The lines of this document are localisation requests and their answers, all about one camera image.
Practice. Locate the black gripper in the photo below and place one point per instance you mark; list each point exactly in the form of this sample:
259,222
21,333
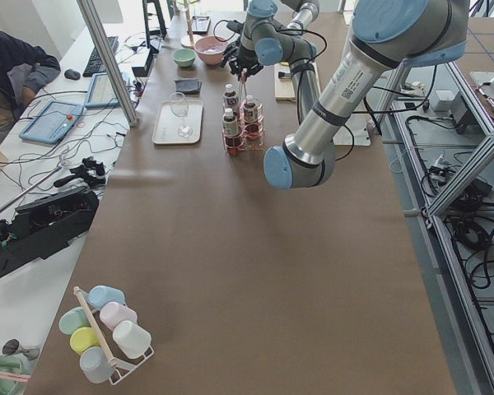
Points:
245,57

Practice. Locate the copper wire bottle basket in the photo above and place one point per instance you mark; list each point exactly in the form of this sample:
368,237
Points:
246,144

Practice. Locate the tea bottle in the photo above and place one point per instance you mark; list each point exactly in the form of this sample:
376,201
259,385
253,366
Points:
251,115
231,131
230,98

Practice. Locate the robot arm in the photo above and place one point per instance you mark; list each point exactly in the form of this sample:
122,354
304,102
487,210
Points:
264,41
385,34

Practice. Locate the tea bottle at basket end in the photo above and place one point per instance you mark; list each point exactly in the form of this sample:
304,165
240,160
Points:
230,98

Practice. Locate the tea bottle by robot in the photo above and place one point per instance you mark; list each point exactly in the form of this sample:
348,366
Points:
251,115

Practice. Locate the pink bowl of ice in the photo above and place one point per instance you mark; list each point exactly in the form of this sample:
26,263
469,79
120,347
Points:
211,49

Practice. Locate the bamboo cutting board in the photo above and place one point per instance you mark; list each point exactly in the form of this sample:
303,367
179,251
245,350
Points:
283,85

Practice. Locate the grey folded cloth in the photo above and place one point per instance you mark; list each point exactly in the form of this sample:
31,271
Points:
188,86

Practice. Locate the wooden mug tree stand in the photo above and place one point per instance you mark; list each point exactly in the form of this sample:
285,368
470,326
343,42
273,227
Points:
188,40

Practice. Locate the clear wine glass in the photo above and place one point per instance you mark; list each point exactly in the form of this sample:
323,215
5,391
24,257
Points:
179,107

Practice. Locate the cream rabbit tray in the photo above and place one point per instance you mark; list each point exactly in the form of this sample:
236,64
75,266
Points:
166,129

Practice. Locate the blue teach pendant far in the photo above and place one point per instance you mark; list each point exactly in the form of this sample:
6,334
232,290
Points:
100,93

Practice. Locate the blue teach pendant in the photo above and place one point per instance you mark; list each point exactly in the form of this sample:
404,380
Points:
100,93
53,123

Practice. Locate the black computer mouse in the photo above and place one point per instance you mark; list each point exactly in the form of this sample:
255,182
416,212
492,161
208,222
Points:
72,74

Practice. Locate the blue teach pendant near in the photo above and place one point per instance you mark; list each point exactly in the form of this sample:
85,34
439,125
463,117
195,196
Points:
53,123

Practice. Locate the metal reacher grabber tool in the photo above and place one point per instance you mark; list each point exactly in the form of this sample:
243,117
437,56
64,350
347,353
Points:
29,180

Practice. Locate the seated person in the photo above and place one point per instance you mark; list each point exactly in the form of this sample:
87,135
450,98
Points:
24,70

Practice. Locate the black device on desk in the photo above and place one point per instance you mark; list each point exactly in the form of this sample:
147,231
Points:
45,226

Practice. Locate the blue plastic cup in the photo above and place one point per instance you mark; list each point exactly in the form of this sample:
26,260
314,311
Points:
100,295

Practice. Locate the pink plastic cup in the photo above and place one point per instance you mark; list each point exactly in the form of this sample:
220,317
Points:
113,313

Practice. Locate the white plastic cup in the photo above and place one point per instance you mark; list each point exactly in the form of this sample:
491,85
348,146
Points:
132,340

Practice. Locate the green plastic cup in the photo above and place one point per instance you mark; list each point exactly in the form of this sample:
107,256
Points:
72,320

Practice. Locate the yellow plastic cup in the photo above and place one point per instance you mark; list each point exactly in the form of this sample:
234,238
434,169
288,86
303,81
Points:
82,339

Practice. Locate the white cup drying rack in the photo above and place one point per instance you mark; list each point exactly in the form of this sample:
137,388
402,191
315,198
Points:
123,366

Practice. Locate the grey plastic cup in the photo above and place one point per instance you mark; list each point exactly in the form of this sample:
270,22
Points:
95,366

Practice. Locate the steel jigger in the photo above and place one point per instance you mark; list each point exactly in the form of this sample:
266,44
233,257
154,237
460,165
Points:
13,347

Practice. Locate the green bowl with chopsticks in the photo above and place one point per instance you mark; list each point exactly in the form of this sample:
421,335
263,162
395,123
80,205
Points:
13,374

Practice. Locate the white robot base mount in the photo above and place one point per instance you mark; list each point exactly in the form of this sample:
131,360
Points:
355,131

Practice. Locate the aluminium frame post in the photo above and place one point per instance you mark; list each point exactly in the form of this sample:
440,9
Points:
97,32

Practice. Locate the aluminium side frame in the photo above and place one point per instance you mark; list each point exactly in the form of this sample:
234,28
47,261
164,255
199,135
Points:
445,159

